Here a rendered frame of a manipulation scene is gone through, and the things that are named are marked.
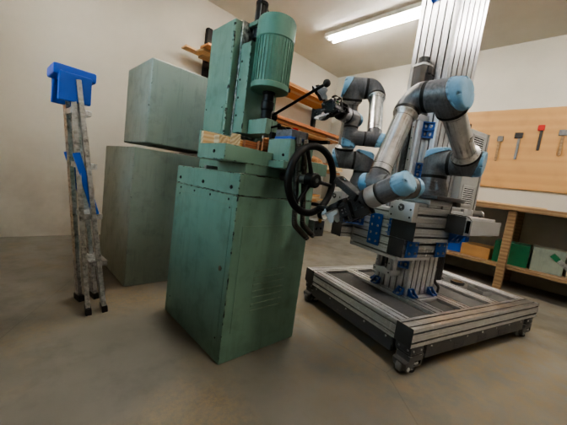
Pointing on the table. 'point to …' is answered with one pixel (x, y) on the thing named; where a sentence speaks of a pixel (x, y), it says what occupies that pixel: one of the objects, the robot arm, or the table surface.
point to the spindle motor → (273, 53)
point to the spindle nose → (267, 104)
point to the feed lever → (301, 98)
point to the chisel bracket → (261, 127)
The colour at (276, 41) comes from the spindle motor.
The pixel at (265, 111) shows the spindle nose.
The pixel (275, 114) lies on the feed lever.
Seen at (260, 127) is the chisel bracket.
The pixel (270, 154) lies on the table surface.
